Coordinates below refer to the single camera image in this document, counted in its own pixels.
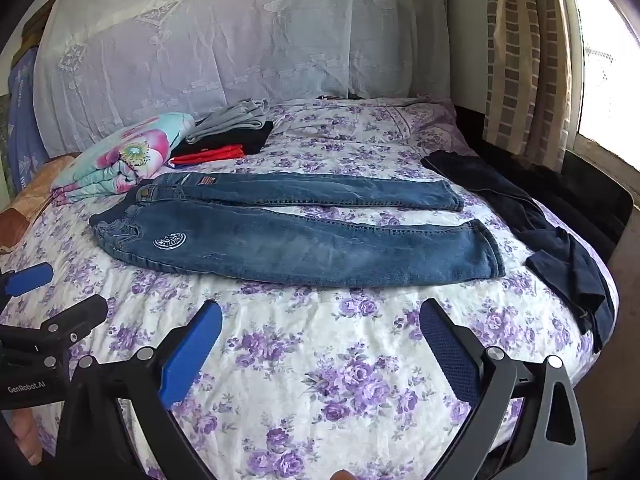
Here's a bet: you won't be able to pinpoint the blue denim pants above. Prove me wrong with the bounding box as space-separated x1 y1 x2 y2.
89 172 507 288

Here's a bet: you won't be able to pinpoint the orange brown pillow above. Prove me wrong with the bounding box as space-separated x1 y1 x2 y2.
0 155 76 253

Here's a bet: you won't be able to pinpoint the bright window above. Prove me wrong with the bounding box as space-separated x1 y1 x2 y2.
565 0 640 161

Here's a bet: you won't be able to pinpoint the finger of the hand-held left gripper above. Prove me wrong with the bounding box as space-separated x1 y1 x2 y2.
0 262 55 306
0 294 110 357

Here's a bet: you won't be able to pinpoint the purple floral bed sheet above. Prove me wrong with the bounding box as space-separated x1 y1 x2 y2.
0 97 621 480

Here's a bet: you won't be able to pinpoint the folded teal pink floral blanket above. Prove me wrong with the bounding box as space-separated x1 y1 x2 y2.
51 111 197 204

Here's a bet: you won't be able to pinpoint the black side furniture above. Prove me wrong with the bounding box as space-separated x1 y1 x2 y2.
450 102 636 261

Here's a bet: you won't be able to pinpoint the folded red garment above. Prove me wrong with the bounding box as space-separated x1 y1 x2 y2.
167 144 246 167

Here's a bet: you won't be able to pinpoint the folded grey garment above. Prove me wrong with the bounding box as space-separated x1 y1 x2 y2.
186 100 273 143

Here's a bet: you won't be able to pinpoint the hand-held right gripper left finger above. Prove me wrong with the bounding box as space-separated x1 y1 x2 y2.
52 300 224 480

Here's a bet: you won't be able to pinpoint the blue patterned cloth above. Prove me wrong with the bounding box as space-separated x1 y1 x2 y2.
7 47 51 181

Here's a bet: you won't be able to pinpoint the dark navy pants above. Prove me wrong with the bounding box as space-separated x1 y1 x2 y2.
421 150 617 353

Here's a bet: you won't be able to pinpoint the person's left hand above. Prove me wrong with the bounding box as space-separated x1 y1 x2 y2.
0 409 45 465

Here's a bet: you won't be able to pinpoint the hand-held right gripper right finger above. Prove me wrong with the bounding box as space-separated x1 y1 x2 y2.
419 298 589 480

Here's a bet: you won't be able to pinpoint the beige brick pattern curtain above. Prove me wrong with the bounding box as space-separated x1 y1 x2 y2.
482 0 581 171

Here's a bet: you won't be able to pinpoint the folded black garment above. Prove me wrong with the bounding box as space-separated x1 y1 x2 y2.
170 120 275 157

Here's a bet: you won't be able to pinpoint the white lace-covered headboard pillows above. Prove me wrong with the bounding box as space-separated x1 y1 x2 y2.
32 0 453 161

